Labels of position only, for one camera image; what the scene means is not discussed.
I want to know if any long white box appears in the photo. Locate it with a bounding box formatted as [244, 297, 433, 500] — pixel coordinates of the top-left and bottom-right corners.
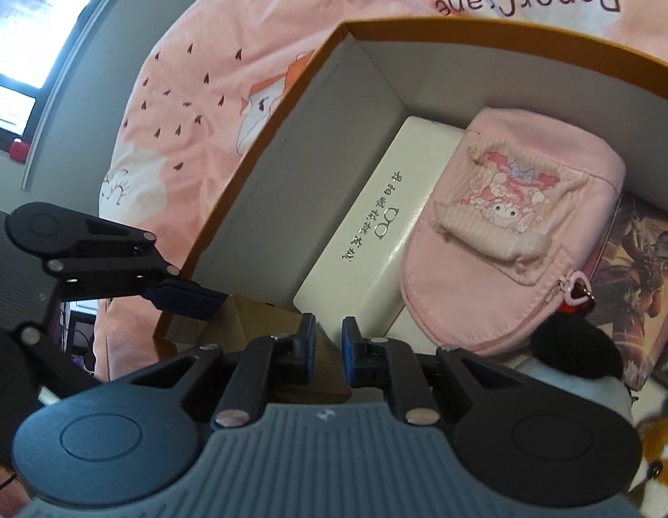
[292, 115, 471, 344]

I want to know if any window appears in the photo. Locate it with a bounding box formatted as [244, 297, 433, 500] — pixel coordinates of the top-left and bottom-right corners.
[0, 0, 111, 137]

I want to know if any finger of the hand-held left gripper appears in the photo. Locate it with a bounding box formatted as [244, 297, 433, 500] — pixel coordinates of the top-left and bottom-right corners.
[17, 322, 102, 399]
[43, 215, 227, 320]

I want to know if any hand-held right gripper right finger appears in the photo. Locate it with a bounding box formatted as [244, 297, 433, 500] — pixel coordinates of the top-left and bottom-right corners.
[342, 317, 523, 425]

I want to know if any pink card case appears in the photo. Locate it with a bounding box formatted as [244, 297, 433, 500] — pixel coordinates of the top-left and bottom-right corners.
[585, 191, 668, 392]

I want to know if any orange cardboard box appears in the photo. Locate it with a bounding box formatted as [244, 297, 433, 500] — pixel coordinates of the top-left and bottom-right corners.
[153, 19, 668, 392]

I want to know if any orange white plush toy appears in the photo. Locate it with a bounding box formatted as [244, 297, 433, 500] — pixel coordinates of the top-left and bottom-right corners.
[633, 414, 668, 518]

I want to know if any pink cartoon zip pouch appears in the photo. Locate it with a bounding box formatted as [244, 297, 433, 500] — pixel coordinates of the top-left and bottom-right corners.
[401, 107, 627, 358]

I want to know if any panda plush toy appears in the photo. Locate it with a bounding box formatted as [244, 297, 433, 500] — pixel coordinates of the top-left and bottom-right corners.
[514, 316, 638, 428]

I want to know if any small brown cardboard box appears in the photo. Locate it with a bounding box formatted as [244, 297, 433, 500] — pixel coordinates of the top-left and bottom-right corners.
[205, 294, 353, 405]

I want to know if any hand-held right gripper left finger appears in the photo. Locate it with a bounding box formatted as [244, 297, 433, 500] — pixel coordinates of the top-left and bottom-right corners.
[132, 313, 318, 426]

